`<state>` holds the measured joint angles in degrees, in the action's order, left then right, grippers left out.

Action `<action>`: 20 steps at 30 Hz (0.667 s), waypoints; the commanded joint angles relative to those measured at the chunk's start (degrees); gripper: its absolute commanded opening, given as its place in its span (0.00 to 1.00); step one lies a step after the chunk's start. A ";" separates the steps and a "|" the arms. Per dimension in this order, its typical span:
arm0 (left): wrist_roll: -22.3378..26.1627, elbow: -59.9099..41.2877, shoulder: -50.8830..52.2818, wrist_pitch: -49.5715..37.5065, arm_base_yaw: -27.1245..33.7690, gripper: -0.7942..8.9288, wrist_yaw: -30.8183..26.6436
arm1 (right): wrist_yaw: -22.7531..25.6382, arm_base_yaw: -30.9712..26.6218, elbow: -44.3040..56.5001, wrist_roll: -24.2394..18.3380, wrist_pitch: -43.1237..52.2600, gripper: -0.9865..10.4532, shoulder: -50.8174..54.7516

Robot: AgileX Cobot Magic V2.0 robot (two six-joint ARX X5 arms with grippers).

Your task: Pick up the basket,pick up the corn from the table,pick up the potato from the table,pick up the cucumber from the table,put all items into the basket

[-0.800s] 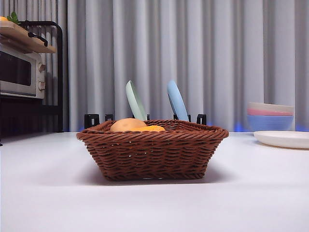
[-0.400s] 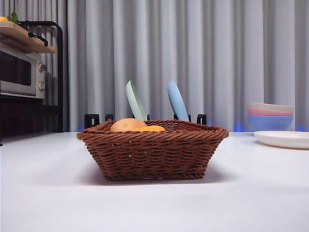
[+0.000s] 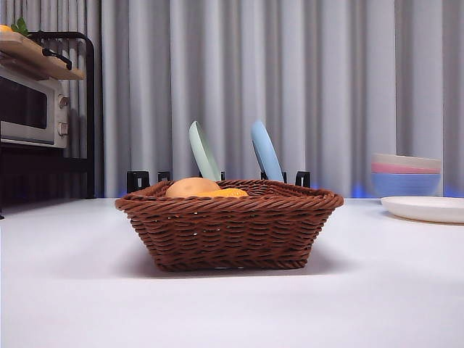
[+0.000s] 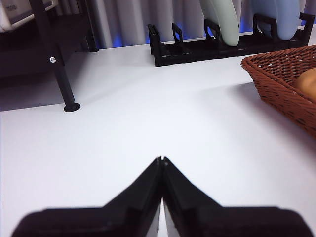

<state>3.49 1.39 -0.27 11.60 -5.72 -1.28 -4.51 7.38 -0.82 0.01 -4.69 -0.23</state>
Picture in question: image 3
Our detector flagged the orange corn cob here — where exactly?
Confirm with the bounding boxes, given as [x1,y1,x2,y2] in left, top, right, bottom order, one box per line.
[198,187,250,199]

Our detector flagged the tan potato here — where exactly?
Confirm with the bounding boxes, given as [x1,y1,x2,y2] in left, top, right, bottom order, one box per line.
[165,177,223,199]

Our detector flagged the brown wicker basket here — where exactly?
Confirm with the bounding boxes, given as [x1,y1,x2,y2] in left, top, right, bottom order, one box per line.
[115,179,344,272]

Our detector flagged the pale green plate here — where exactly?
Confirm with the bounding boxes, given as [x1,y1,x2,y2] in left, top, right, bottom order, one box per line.
[188,120,223,181]

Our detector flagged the pale blue plate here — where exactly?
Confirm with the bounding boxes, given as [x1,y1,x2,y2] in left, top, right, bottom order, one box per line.
[250,120,285,182]

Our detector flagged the black dish rack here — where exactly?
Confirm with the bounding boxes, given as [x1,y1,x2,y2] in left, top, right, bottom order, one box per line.
[126,170,311,193]

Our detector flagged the grey curtain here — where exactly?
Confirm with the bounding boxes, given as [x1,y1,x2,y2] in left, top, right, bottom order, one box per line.
[0,0,464,199]

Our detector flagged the pink bowl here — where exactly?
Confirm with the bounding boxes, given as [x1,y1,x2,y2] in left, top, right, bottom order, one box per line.
[370,162,442,175]

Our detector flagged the blue bowl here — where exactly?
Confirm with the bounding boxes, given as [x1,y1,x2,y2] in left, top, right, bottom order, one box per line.
[370,172,442,199]

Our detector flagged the beige bowl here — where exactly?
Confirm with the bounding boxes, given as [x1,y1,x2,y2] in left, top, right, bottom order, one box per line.
[370,152,442,173]

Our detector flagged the white flat plate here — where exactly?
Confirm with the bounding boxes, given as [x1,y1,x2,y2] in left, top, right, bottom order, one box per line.
[380,196,464,224]

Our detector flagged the silver toaster oven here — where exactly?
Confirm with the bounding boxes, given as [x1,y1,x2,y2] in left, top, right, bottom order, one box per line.
[0,65,70,149]

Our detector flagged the green leaf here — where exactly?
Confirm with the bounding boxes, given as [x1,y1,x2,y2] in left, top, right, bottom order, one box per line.
[10,17,30,37]

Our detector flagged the wooden tray with black handle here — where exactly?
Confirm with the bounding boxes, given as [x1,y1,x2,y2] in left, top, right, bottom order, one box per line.
[0,30,87,80]

